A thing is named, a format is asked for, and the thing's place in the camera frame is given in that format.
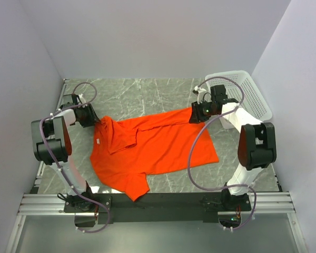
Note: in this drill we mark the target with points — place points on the orange t shirt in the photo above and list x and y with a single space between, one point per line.
126 152

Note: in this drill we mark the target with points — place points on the aluminium rail frame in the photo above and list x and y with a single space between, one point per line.
260 202

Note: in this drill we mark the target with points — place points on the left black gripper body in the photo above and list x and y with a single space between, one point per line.
88 116

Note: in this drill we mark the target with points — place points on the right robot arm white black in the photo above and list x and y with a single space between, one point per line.
256 147

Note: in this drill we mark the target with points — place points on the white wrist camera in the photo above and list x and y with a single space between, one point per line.
199 92
81 99

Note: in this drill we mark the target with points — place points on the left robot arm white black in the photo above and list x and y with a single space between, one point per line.
52 146

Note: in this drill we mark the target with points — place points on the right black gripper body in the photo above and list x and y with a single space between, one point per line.
197 113

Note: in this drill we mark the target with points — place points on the white plastic mesh basket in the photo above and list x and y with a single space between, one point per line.
253 102

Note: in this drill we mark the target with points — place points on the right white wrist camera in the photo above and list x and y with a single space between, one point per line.
199 92

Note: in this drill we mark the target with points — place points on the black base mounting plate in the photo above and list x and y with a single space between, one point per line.
194 206

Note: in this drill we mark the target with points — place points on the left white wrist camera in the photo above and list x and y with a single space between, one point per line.
81 99

